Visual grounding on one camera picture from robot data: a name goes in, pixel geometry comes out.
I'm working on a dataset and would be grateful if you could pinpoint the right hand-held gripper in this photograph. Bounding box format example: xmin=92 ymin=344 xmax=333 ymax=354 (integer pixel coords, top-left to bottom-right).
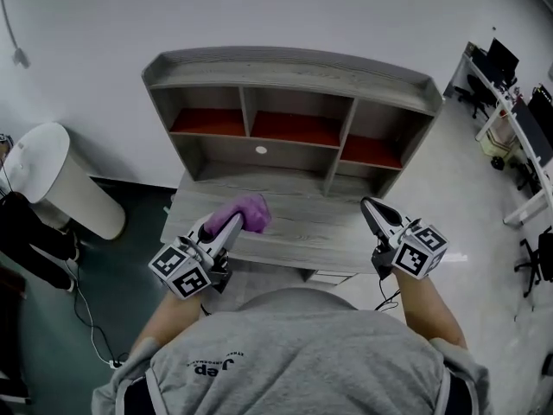
xmin=360 ymin=196 xmax=449 ymax=282

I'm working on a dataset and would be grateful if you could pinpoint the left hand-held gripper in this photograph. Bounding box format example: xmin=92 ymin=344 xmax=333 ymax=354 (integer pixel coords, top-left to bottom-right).
xmin=148 ymin=213 xmax=244 ymax=300

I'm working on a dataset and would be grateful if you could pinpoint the purple cloth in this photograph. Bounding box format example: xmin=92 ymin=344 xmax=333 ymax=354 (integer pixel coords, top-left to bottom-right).
xmin=204 ymin=192 xmax=274 ymax=238

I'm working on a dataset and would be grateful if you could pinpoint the grey wooden shelf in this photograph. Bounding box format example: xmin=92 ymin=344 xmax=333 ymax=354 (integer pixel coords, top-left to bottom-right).
xmin=141 ymin=48 xmax=445 ymax=199

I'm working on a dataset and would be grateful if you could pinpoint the person's left forearm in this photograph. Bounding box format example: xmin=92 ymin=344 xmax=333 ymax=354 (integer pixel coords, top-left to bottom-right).
xmin=130 ymin=290 xmax=205 ymax=356

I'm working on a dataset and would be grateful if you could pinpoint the person's right forearm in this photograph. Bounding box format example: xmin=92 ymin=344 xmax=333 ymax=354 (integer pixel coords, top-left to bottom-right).
xmin=393 ymin=269 xmax=468 ymax=350

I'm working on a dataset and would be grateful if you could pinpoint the grey wooden desk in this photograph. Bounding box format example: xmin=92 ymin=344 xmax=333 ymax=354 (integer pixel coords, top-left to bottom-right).
xmin=160 ymin=173 xmax=392 ymax=285

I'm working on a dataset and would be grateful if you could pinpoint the person's grey shirt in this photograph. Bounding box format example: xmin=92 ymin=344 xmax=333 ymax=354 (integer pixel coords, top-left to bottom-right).
xmin=91 ymin=286 xmax=494 ymax=415

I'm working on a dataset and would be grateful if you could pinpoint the black office chair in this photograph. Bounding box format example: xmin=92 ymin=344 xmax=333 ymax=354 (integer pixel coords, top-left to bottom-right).
xmin=452 ymin=73 xmax=496 ymax=121
xmin=512 ymin=226 xmax=553 ymax=298

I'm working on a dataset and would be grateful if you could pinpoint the white round bin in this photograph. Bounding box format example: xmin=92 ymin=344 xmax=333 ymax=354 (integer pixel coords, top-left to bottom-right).
xmin=3 ymin=121 xmax=128 ymax=240

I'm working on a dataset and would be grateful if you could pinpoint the long white desk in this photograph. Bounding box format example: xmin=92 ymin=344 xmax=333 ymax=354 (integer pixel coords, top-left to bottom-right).
xmin=448 ymin=40 xmax=553 ymax=229

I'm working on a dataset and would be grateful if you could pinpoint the large black monitor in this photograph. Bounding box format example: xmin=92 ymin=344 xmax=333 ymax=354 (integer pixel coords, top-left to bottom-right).
xmin=513 ymin=85 xmax=553 ymax=169

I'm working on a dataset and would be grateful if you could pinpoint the small black monitor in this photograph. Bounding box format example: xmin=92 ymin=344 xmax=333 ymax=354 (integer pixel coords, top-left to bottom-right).
xmin=486 ymin=36 xmax=520 ymax=86

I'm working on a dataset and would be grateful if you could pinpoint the dark brown cabinet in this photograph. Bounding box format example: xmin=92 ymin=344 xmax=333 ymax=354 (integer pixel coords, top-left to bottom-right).
xmin=0 ymin=260 xmax=32 ymax=406

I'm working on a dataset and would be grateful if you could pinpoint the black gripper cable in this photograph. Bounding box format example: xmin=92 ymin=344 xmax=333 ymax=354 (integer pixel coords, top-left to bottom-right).
xmin=372 ymin=273 xmax=403 ymax=314

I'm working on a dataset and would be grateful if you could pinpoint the white floor cable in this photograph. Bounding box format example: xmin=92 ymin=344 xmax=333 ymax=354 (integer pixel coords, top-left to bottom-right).
xmin=63 ymin=259 xmax=127 ymax=367

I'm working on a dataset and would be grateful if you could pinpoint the grey wall cable with box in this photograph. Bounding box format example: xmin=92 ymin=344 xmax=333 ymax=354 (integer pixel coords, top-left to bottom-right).
xmin=0 ymin=0 xmax=32 ymax=69

